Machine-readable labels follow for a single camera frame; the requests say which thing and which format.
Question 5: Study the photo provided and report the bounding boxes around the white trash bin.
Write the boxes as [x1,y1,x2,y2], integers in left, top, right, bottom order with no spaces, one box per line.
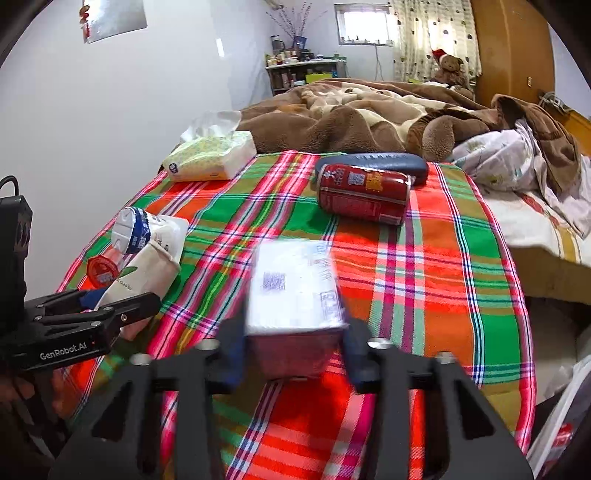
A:
[526,355,591,480]

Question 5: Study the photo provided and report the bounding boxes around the small window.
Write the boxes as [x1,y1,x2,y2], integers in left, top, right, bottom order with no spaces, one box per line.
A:
[334,4,398,46]

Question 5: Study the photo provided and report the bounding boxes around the brown teddy bear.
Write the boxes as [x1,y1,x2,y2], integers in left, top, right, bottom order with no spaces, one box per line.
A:
[431,47,476,100]

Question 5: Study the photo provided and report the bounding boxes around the cluttered shelf unit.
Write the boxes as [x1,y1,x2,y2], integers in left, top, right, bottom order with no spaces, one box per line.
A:
[264,58,347,96]

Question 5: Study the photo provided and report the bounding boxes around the green white tissue pack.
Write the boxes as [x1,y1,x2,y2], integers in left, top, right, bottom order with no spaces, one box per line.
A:
[163,111,257,182]

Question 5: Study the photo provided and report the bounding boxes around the wooden wardrobe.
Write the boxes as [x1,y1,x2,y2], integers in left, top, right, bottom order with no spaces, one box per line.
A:
[471,0,555,112]

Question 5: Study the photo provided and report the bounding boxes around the white purple drink carton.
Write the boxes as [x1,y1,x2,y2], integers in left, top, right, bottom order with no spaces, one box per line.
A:
[245,239,348,379]

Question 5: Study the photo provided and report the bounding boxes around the floral bed sheet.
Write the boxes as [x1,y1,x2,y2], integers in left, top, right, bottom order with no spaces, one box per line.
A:
[480,185,591,266]

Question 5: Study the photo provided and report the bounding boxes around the white floral cloth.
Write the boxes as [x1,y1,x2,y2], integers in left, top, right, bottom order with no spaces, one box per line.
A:
[450,129,539,192]

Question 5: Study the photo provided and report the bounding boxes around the white paper packet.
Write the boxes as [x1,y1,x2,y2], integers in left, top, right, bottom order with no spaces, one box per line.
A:
[148,213,190,266]

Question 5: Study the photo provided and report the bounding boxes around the wooden bed headboard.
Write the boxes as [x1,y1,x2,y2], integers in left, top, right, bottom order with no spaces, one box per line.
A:
[538,90,591,139]

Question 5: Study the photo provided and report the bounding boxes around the pale lilac garment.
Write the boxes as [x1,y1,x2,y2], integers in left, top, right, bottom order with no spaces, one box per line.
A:
[512,117,591,238]

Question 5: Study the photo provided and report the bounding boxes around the white blue yoghurt bottle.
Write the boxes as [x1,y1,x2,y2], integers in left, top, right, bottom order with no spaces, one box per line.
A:
[111,207,153,256]

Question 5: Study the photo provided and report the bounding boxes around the dark glasses case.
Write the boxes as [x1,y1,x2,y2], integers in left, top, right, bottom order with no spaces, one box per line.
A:
[315,151,430,188]

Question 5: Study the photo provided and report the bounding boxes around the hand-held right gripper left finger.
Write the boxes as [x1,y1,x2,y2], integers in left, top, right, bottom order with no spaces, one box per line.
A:
[48,314,247,480]

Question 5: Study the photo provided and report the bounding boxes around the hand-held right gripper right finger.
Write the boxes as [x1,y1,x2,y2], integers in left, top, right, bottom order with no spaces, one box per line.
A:
[339,318,534,480]

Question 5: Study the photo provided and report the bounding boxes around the dried flower branches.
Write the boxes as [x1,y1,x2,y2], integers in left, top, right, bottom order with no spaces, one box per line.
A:
[267,2,326,40]

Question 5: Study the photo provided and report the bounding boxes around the red green plaid tablecloth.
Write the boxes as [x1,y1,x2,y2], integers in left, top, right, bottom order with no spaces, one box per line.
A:
[55,150,536,480]

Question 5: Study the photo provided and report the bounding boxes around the brown fleece blanket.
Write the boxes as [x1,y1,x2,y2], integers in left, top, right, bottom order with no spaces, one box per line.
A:
[238,78,583,195]

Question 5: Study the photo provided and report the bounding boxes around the patterned window curtain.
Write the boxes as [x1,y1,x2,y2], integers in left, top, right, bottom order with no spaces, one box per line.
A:
[392,0,483,84]

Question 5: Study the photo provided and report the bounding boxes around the small red drink can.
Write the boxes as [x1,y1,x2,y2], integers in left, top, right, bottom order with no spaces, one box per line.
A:
[316,161,411,226]

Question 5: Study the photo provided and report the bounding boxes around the red round lid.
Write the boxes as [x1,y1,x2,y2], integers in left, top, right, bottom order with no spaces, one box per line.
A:
[87,256,120,287]

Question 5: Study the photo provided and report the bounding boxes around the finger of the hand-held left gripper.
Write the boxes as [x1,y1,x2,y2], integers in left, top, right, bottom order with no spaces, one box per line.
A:
[28,292,162,344]
[23,287,112,321]

